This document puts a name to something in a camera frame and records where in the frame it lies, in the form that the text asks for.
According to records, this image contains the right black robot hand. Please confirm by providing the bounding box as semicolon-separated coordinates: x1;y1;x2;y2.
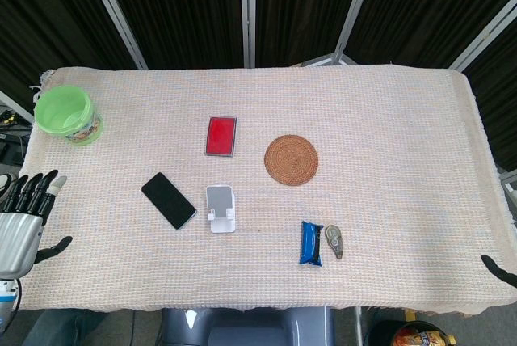
480;255;517;289

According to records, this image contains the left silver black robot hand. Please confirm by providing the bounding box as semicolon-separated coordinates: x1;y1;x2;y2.
0;169;74;279

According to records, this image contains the black smartphone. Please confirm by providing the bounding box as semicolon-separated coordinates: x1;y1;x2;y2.
141;171;198;230

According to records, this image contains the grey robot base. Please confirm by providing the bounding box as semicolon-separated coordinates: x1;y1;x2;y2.
160;306;336;346

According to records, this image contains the white phone stand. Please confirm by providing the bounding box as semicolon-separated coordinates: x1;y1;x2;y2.
205;184;237;235

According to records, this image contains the yellow black snack bag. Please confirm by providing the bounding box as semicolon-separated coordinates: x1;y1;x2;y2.
392;320;457;346

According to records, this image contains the green plastic bucket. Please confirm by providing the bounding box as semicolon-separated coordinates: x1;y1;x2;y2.
33;85;104;147

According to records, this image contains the grey correction tape dispenser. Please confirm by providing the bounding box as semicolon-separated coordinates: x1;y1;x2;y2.
325;223;345;261

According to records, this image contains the blue snack packet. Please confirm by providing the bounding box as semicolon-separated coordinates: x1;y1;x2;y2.
298;221;326;268

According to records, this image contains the red clear plastic box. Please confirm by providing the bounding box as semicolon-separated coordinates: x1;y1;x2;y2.
204;116;238;158

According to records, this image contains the round woven rattan coaster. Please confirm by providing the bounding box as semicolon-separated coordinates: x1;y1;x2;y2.
263;133;320;187

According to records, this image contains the beige woven tablecloth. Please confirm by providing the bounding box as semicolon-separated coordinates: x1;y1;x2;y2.
15;63;513;317

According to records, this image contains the black folding screen with frame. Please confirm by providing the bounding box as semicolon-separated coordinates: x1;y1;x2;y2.
0;0;517;173

